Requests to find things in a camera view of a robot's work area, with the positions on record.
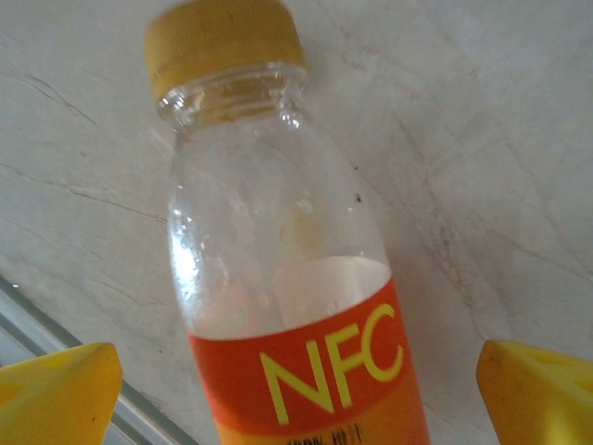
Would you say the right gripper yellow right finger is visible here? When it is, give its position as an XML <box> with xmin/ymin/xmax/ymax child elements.
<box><xmin>476</xmin><ymin>339</ymin><xmax>593</xmax><ymax>445</ymax></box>

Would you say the aluminium front frame rail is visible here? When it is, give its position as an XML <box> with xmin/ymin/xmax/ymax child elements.
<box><xmin>0</xmin><ymin>273</ymin><xmax>200</xmax><ymax>445</ymax></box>

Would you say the NFC orange label bottle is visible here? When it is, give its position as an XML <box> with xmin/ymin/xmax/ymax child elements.
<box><xmin>142</xmin><ymin>0</ymin><xmax>435</xmax><ymax>445</ymax></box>

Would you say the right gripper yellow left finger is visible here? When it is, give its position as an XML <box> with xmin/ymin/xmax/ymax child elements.
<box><xmin>0</xmin><ymin>341</ymin><xmax>124</xmax><ymax>445</ymax></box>

